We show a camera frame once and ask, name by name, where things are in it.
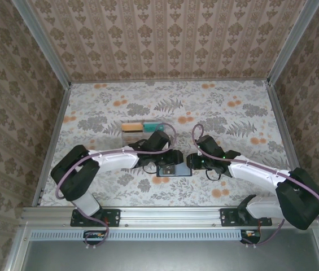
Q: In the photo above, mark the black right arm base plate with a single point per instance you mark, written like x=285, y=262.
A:
x=227, y=217

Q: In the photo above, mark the aluminium side rail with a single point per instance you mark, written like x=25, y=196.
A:
x=60, y=118
x=280, y=118

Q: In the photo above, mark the orange card with brown stripe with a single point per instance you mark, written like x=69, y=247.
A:
x=132, y=127

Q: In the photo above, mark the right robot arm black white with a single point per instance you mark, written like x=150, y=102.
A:
x=255, y=169

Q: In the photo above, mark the aluminium front frame rail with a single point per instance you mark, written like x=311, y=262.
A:
x=170, y=216

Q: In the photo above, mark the grey metal sheet panel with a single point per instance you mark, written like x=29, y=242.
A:
x=176, y=257

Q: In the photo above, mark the navy blue card holder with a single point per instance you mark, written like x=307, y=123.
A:
x=182, y=171

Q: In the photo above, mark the teal card with dark print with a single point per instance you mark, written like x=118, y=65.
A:
x=151, y=127

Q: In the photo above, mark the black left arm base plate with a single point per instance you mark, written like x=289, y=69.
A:
x=114, y=217

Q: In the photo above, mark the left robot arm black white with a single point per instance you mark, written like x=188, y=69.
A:
x=114, y=159

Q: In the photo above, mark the aluminium back rail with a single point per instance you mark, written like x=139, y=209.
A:
x=170, y=81

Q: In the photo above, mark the aluminium corner post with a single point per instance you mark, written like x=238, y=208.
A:
x=292, y=42
x=43, y=42

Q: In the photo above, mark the clear acrylic card organizer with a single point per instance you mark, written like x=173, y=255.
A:
x=131, y=137

